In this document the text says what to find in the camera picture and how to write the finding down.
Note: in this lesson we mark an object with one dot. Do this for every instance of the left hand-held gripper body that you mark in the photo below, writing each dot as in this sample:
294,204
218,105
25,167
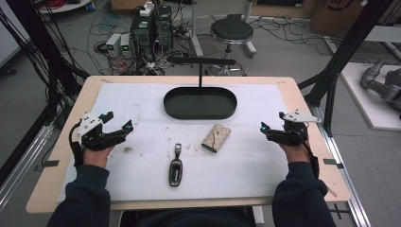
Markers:
90,124

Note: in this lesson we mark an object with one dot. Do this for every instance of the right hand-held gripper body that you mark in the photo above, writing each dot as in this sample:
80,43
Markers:
298,127

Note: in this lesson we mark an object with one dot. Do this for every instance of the beige key pouch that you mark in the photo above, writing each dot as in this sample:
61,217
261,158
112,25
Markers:
217,137

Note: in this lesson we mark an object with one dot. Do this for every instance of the black car key fob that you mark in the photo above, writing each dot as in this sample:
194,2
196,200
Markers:
176,171

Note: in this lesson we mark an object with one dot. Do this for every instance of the black oval tray with stand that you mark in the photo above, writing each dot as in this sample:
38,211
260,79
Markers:
198,105

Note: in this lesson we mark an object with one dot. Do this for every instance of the person's right hand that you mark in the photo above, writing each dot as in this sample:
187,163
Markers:
294,153

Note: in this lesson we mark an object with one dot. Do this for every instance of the person's left hand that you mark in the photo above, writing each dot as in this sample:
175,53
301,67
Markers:
96,156

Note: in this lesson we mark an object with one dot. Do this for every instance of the white table mat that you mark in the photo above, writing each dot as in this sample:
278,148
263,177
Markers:
239,170

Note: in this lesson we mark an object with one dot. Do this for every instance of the white floor board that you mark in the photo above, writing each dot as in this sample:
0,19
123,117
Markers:
362,97

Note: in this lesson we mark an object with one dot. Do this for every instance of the grey power supply unit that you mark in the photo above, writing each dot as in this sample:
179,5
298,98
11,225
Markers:
126,45
113,44

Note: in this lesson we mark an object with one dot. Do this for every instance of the black computer tower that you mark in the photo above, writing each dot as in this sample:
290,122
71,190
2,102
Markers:
164,26
143,38

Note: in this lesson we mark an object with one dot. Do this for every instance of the black round stool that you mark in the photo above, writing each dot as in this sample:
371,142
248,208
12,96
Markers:
231,30

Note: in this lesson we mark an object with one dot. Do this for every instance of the person's lap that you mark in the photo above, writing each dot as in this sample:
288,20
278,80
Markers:
189,219

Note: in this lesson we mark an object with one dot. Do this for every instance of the brown cardboard box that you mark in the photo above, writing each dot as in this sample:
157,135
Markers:
343,19

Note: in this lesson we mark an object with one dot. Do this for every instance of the white power strip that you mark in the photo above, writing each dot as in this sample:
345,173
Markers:
147,8

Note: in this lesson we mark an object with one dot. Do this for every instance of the white round table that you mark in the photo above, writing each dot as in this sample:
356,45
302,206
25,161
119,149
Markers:
66,7

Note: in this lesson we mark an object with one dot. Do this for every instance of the grey desk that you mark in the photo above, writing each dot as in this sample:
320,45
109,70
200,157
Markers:
384,33

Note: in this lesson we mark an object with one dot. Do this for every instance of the aluminium rail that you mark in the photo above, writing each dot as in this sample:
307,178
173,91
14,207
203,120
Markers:
22,170
353,195

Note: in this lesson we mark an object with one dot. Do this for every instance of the black metal frame post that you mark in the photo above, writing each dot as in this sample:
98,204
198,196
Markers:
41,50
346,50

